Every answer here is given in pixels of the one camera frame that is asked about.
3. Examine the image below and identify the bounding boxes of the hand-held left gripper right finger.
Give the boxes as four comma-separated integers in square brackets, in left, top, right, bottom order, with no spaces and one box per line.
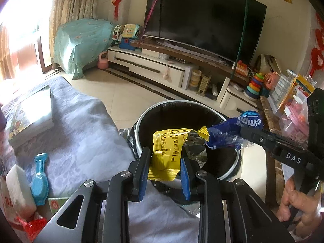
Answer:
[180,154,296,243]

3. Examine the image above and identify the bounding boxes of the small toy piano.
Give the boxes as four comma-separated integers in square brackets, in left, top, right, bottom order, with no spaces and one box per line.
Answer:
[235,60,250,77]

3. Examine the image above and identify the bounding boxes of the floral tablecloth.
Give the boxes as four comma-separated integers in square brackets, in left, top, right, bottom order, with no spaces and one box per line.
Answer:
[0,75,201,243]

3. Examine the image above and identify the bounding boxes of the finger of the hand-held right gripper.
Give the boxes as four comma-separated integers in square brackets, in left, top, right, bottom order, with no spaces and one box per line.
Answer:
[239,125,308,150]

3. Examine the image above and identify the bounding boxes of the yellow round containers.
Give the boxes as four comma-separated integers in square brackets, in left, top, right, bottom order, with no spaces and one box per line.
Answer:
[190,69,202,91]

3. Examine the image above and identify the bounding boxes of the red plastic packet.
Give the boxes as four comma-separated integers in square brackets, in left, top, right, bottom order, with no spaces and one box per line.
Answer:
[16,211,49,242]

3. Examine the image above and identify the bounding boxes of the white television cabinet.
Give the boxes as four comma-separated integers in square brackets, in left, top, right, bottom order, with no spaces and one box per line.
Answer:
[107,42,259,111]

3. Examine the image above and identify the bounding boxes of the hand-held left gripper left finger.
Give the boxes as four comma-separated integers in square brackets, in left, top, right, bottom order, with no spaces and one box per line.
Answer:
[32,146,152,243]

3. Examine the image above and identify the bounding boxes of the pink kettlebell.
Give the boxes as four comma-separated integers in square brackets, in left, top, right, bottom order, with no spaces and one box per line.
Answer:
[98,51,109,69]

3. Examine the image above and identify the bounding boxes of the white toy with wheel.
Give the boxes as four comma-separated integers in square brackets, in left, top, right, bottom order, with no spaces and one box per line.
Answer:
[112,25,124,41]

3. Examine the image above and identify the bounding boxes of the yellow snack wrapper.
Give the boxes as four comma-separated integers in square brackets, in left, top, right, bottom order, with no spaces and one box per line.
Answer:
[148,128,209,182]

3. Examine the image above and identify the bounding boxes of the blue spoon-shaped package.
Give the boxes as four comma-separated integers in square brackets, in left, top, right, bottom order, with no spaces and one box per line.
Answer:
[31,153,50,206]

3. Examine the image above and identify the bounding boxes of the teal cloth-covered furniture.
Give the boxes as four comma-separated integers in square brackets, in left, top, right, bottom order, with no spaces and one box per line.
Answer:
[54,18,114,80]

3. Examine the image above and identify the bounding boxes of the blue plastic wrapper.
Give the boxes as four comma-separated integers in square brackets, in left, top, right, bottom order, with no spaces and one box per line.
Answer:
[205,111,265,152]

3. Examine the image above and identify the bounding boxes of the stack of children's books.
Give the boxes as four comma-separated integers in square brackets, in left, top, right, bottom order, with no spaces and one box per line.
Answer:
[7,84,55,149]

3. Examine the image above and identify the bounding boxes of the beige patterned curtain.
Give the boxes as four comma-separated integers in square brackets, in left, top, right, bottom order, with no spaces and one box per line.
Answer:
[49,0,102,65]

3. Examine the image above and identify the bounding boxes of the black flat-screen television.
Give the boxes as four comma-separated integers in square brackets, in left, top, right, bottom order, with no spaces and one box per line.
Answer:
[142,0,267,64]

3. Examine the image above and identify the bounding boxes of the red hanging knot decoration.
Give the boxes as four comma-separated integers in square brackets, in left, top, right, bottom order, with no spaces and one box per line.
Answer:
[111,0,125,21]

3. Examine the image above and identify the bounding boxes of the colourful toy cash register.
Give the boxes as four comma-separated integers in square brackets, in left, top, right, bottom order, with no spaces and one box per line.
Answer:
[119,24,143,53]

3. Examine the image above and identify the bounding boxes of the clear plastic storage boxes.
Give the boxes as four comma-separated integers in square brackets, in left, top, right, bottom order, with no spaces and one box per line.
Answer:
[268,69,317,138]

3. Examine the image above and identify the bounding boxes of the person's right hand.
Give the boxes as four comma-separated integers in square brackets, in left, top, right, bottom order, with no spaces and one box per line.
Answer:
[275,175,322,239]

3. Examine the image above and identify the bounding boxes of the rainbow stacking ring toy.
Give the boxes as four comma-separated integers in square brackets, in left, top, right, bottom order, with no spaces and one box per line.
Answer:
[243,72,265,99]

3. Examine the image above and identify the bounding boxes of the white bin with black bag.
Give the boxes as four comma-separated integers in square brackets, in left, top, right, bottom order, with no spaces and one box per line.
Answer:
[134,100,241,183]

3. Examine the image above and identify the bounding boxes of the pink and orange toy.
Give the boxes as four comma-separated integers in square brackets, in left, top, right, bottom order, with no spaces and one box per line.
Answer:
[263,71,280,90]

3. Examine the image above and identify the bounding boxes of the white foam block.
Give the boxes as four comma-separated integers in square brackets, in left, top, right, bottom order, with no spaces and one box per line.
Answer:
[5,164,37,220]

